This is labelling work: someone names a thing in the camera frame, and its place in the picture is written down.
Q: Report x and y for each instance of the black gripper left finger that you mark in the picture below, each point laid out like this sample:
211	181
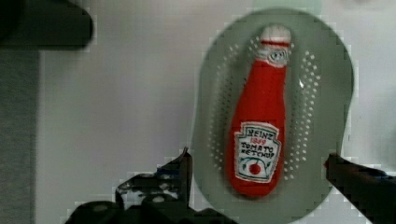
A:
161	197

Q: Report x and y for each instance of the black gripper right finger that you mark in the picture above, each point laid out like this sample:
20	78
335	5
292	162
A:
370	190

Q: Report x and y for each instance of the red felt ketchup bottle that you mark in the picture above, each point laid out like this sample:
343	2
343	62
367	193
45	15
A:
254	155

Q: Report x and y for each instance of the green oval strainer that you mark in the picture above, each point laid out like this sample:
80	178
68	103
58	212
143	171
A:
318	91

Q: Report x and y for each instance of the dark object left upper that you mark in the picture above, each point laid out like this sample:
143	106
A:
44	24

